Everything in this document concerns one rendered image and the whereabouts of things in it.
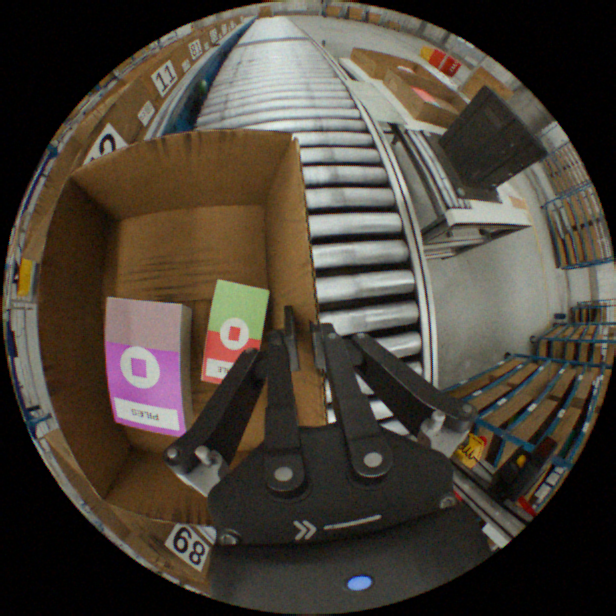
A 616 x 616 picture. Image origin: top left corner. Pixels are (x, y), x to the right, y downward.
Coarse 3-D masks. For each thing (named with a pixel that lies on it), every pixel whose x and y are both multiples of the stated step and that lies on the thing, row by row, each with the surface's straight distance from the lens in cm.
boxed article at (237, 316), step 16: (224, 288) 28; (240, 288) 28; (256, 288) 28; (224, 304) 28; (240, 304) 28; (256, 304) 28; (224, 320) 28; (240, 320) 28; (256, 320) 28; (208, 336) 28; (224, 336) 28; (240, 336) 28; (256, 336) 28; (208, 352) 28; (224, 352) 28; (240, 352) 28; (208, 368) 29; (224, 368) 29
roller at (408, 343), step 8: (384, 336) 45; (392, 336) 45; (400, 336) 45; (408, 336) 46; (416, 336) 47; (384, 344) 43; (392, 344) 44; (400, 344) 44; (408, 344) 45; (416, 344) 46; (392, 352) 44; (400, 352) 45; (408, 352) 46; (416, 352) 48
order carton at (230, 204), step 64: (64, 192) 32; (128, 192) 34; (192, 192) 33; (256, 192) 33; (64, 256) 31; (128, 256) 37; (192, 256) 33; (256, 256) 33; (64, 320) 31; (192, 320) 32; (64, 384) 30; (192, 384) 33; (320, 384) 17; (128, 448) 42; (128, 512) 31; (192, 512) 28
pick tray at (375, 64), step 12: (360, 48) 127; (360, 60) 115; (372, 60) 103; (384, 60) 134; (396, 60) 136; (408, 60) 139; (372, 72) 103; (384, 72) 104; (408, 72) 108; (420, 72) 140; (444, 84) 124
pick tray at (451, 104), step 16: (384, 80) 101; (400, 80) 90; (416, 80) 107; (400, 96) 89; (416, 96) 81; (432, 96) 115; (448, 96) 120; (416, 112) 81; (432, 112) 82; (448, 112) 85
